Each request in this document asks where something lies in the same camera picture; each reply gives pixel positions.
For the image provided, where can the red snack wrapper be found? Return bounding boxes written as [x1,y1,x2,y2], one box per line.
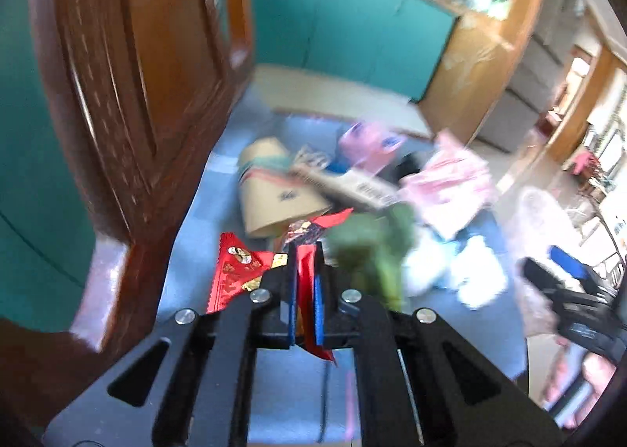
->
[206,208,353,361]

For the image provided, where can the beige striped paper bag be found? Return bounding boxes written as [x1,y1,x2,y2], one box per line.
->
[238,137,332,239]

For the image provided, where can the white printed carton box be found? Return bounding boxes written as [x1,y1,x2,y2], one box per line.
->
[291,164,400,210]

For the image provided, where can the large pink plastic bag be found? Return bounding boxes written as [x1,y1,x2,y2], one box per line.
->
[399,129,497,240]

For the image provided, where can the white mesh trash basket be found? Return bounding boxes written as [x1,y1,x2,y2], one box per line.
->
[505,186,582,338]

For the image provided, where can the teal kitchen cabinets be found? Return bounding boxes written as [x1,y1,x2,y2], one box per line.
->
[1,0,456,331]

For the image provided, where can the person's right hand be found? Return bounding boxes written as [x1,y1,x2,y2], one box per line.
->
[541,338,616,430]

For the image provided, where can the green crumpled wrapper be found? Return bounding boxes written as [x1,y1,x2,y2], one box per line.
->
[325,203,417,311]

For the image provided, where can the white crumpled tissue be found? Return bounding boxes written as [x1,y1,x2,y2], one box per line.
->
[402,226,509,310]

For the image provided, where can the pink plastic package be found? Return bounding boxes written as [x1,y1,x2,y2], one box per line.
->
[338,122,406,175]

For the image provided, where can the grey refrigerator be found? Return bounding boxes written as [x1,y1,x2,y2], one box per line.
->
[477,0,585,153]

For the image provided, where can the brown wooden chair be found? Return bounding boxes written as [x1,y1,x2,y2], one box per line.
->
[1,0,254,428]

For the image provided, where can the wooden glass door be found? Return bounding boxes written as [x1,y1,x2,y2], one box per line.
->
[419,0,543,144]

